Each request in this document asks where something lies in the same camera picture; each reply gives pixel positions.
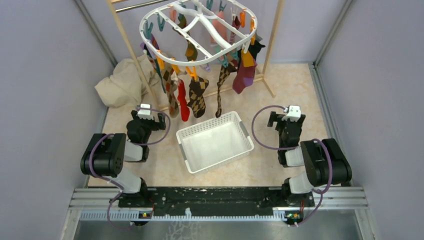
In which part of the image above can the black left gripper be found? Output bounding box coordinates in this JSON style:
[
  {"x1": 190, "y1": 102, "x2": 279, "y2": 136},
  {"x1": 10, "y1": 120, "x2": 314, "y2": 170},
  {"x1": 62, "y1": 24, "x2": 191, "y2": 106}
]
[{"x1": 131, "y1": 110, "x2": 165, "y2": 145}]

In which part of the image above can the red sock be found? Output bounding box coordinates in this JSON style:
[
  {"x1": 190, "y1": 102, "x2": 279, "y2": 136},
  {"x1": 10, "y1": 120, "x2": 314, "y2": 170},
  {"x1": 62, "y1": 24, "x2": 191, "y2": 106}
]
[{"x1": 177, "y1": 79, "x2": 191, "y2": 122}]

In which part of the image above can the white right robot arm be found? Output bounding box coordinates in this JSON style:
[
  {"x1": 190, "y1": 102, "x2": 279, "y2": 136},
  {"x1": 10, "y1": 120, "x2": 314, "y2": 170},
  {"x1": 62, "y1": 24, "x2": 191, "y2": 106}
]
[{"x1": 267, "y1": 111, "x2": 353, "y2": 206}]

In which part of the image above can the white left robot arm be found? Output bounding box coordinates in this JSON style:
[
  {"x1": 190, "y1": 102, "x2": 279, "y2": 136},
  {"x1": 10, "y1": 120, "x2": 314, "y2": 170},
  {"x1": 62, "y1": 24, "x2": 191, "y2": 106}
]
[{"x1": 80, "y1": 107, "x2": 171, "y2": 207}]

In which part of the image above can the white oval clip hanger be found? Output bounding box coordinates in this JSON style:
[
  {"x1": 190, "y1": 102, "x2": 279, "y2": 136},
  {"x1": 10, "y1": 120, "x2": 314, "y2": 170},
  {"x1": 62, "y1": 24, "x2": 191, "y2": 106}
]
[{"x1": 138, "y1": 0, "x2": 258, "y2": 67}]

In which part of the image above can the beige crumpled cloth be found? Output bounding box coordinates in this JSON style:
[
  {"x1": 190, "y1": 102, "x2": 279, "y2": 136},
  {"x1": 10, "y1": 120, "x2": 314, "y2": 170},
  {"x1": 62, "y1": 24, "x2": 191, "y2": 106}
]
[{"x1": 94, "y1": 58, "x2": 154, "y2": 108}]

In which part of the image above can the brown beige argyle sock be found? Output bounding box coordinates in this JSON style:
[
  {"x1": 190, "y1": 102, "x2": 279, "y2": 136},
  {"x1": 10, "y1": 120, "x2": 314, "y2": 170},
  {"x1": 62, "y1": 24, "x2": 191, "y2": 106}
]
[{"x1": 162, "y1": 63, "x2": 180, "y2": 118}]

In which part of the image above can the maroon purple sock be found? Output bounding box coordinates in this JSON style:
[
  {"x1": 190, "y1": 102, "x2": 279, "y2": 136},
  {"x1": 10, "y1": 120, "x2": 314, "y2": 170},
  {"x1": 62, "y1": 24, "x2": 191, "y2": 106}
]
[{"x1": 232, "y1": 50, "x2": 257, "y2": 94}]

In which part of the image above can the dark teal sock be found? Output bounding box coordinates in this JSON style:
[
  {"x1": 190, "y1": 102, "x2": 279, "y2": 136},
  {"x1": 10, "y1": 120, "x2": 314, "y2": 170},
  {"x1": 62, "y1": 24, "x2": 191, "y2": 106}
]
[{"x1": 153, "y1": 58, "x2": 166, "y2": 93}]

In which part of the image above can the white plastic basket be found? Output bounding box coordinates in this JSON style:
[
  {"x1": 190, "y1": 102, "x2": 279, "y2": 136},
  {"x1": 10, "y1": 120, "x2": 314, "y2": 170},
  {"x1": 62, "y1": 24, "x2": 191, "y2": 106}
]
[{"x1": 176, "y1": 111, "x2": 254, "y2": 175}]

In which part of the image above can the orange clothes clip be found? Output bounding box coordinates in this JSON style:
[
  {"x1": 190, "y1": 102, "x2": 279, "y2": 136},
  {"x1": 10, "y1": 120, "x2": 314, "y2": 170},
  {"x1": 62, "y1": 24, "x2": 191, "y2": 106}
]
[{"x1": 185, "y1": 66, "x2": 198, "y2": 81}]

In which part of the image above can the thin brown argyle sock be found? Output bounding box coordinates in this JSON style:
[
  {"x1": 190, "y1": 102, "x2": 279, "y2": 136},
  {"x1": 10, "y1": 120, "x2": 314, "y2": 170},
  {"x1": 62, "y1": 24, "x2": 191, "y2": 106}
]
[{"x1": 215, "y1": 62, "x2": 237, "y2": 118}]

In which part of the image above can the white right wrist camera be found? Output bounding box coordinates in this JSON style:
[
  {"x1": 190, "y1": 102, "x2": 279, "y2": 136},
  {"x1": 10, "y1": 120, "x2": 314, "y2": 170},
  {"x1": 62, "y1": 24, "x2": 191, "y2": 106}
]
[{"x1": 282, "y1": 105, "x2": 302, "y2": 122}]

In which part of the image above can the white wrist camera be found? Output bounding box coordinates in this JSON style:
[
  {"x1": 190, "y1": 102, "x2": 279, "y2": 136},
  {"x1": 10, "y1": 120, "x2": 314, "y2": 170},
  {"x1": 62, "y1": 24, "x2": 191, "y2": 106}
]
[
  {"x1": 136, "y1": 103, "x2": 155, "y2": 120},
  {"x1": 282, "y1": 105, "x2": 302, "y2": 122}
]

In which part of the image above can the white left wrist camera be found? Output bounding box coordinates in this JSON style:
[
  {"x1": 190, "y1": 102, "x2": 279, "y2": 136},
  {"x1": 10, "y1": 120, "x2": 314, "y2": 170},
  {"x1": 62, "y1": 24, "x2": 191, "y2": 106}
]
[{"x1": 136, "y1": 103, "x2": 155, "y2": 120}]

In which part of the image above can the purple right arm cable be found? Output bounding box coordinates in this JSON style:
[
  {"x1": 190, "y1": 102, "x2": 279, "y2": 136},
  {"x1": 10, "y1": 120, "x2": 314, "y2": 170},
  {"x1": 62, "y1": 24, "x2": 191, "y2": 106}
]
[{"x1": 251, "y1": 105, "x2": 334, "y2": 228}]

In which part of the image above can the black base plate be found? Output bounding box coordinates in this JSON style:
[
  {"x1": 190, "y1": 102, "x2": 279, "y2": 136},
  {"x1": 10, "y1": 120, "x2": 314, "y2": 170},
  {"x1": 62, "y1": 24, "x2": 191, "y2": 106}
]
[{"x1": 118, "y1": 186, "x2": 315, "y2": 217}]

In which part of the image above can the aluminium front rail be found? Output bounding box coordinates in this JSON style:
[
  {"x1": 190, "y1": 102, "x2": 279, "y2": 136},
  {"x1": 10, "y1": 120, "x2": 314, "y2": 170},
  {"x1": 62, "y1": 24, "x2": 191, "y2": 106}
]
[{"x1": 69, "y1": 186, "x2": 368, "y2": 222}]

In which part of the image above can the wooden drying rack frame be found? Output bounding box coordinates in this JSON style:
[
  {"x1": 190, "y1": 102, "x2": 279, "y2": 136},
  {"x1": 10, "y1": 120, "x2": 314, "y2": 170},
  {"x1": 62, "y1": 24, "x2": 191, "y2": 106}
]
[{"x1": 106, "y1": 0, "x2": 285, "y2": 111}]

